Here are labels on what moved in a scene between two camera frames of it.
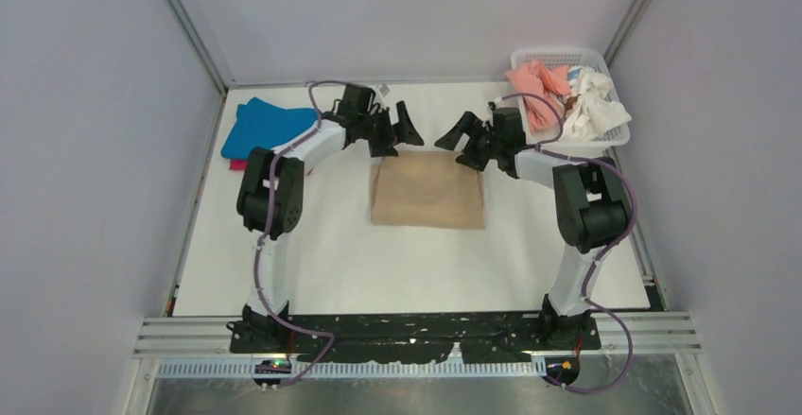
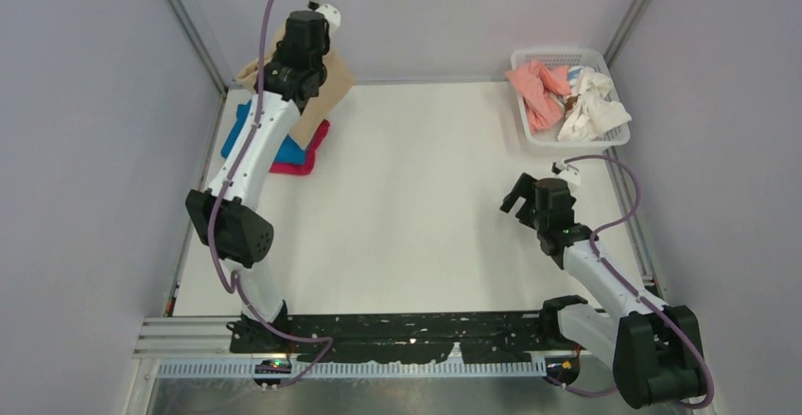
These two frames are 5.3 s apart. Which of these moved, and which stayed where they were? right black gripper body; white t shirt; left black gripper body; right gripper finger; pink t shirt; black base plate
Moved: right gripper finger; right black gripper body; left black gripper body
Stayed: pink t shirt; white t shirt; black base plate
